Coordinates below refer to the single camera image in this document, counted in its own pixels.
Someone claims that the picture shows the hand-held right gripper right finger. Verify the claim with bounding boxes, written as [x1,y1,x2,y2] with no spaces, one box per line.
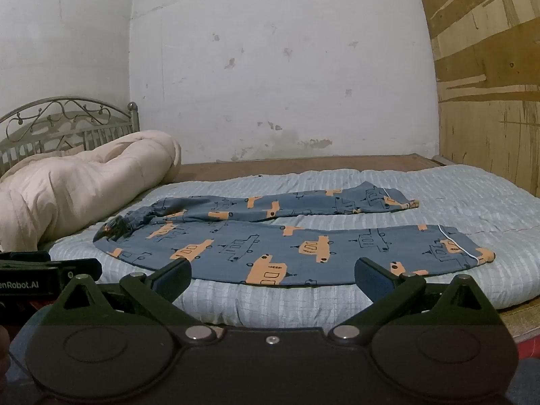
[328,256,492,344]

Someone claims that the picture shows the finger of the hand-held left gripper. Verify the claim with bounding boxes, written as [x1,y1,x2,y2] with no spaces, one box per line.
[61,258,103,294]

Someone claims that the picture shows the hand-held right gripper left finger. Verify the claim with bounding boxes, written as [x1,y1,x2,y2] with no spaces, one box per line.
[53,256,217,344]

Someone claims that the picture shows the blue pants with orange cars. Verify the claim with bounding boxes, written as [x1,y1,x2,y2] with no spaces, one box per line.
[93,181,495,286]

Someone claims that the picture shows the light blue bed pad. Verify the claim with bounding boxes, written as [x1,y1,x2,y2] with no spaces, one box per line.
[40,164,540,330]

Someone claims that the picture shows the cream comforter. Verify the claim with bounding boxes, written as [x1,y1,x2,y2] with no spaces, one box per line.
[0,130,182,253]

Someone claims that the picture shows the metal scrollwork headboard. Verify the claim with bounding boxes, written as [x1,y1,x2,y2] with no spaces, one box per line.
[0,96,141,178]

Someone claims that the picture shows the red cloth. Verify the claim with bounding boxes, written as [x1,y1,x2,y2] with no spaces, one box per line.
[512,329,540,405]

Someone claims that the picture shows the plywood board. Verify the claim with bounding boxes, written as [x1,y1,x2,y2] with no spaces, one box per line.
[411,0,540,199]

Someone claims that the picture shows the brown wooden bed frame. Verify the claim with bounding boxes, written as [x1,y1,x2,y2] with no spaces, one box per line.
[173,153,456,184]

